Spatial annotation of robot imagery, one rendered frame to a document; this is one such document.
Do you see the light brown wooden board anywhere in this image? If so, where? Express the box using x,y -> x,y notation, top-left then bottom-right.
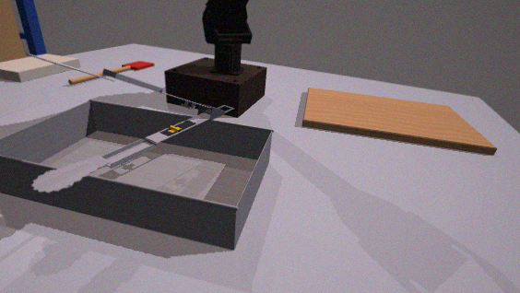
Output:
302,88 -> 497,156

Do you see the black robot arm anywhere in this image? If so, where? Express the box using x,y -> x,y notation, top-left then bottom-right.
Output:
202,0 -> 253,76

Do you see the red spatula with wooden handle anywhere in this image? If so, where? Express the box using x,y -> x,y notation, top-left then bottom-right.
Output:
68,62 -> 155,85

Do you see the beige flat rectangular board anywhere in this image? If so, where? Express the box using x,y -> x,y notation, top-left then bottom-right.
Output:
0,54 -> 80,82

